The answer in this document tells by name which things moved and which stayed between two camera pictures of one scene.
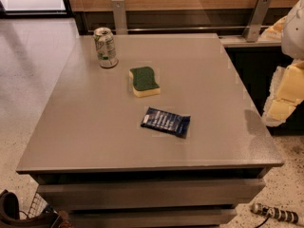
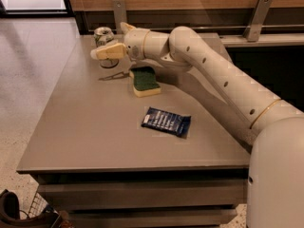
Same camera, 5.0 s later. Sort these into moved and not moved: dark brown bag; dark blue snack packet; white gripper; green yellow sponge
Moved: white gripper
Not moved: dark brown bag; dark blue snack packet; green yellow sponge
